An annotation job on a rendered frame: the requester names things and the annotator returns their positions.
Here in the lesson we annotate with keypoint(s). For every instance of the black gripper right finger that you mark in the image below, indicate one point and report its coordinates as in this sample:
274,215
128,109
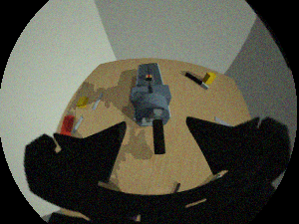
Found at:
218,142

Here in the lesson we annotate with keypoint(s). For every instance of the red rectangular block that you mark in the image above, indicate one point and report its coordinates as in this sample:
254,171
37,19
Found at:
66,127

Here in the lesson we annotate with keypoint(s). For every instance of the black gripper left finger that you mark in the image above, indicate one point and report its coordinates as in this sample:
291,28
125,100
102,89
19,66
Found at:
98,151

